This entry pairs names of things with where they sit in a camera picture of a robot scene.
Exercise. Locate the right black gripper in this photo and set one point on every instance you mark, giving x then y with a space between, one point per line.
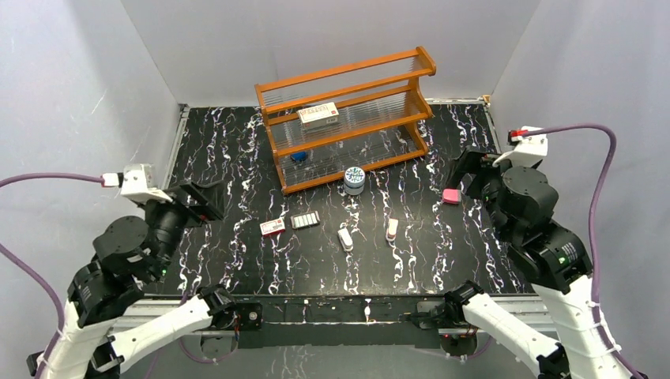
472 160

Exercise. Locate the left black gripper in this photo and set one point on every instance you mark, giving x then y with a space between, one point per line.
191 204

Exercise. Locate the small red white staple box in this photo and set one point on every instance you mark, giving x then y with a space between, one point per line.
272 227

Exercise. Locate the cardboard staple tray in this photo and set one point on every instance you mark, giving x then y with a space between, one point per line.
305 220

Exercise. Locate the white stapler part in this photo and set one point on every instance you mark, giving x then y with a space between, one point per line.
345 239

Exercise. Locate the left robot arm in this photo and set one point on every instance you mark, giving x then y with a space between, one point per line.
132 251

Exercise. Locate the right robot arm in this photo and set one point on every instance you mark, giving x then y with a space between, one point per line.
520 202

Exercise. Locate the pink tape measure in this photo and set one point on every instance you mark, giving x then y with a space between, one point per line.
451 196

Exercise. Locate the small blue object on shelf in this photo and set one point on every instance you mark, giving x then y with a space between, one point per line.
299 156

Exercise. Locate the round patterned tape roll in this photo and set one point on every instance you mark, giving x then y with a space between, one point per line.
354 180

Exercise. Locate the orange wooden shelf rack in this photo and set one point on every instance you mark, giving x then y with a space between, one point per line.
380 108

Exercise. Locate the black base bar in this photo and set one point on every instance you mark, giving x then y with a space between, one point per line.
355 320

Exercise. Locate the white red staple box on shelf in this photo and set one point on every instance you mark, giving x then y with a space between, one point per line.
318 115

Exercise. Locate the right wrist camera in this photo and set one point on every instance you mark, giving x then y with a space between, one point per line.
530 146

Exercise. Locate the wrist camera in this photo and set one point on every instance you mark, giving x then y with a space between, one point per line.
530 146
136 183

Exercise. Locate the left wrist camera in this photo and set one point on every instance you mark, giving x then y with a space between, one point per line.
136 183

